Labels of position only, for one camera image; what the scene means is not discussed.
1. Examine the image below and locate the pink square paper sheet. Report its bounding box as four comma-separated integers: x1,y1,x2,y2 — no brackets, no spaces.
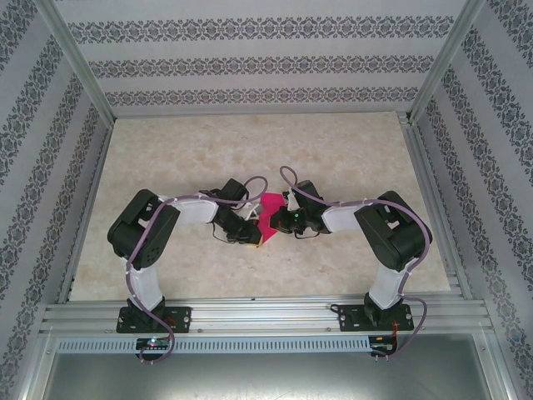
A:
255,193,288,250

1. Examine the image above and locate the grey metal sheet tray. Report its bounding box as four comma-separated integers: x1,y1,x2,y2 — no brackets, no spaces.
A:
24,332,513,400

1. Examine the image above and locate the left small circuit board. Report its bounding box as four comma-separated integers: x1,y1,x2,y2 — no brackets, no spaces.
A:
136,337,172,350

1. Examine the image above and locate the small circuit board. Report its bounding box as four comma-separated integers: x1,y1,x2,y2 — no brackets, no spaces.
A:
136,337,172,350
370,335,399,353

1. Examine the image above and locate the right small circuit board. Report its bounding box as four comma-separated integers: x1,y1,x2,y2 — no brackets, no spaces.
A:
370,335,399,353

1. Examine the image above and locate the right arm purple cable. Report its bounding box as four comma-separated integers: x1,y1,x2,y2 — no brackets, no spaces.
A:
279,165,432,363

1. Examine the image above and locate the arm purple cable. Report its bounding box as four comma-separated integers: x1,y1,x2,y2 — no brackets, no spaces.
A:
126,174,268,366
279,165,432,363

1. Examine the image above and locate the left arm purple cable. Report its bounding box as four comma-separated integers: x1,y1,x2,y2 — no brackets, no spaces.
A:
126,174,268,366

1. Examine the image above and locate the aluminium mounting rail beam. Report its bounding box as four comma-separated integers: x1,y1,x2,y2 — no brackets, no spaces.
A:
39,293,492,334

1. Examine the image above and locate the slotted grey cable duct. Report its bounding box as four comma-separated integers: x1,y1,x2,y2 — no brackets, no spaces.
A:
56,335,371,354

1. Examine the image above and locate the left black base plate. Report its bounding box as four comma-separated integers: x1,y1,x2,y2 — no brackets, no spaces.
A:
116,306,192,334

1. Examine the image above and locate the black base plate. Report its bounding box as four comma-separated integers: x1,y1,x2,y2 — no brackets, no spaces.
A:
116,306,192,334
337,302,416,333

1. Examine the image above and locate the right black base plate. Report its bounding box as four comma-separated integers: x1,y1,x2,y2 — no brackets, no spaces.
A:
337,302,416,333

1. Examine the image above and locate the right aluminium side rail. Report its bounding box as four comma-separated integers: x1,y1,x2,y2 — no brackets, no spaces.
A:
397,110,474,301

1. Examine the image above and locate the aluminium side rail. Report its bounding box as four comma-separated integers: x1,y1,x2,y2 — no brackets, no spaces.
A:
397,110,474,301
56,118,116,305

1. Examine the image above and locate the left aluminium side rail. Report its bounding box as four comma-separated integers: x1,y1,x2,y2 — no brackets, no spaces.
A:
56,118,116,305

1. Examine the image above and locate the right aluminium frame post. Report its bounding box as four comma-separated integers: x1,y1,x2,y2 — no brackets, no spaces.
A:
407,0,488,124

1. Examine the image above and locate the aluminium frame post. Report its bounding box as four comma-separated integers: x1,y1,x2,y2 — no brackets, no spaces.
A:
407,0,488,124
32,0,117,122

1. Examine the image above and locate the left aluminium frame post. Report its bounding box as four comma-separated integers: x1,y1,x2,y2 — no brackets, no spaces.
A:
32,0,117,122

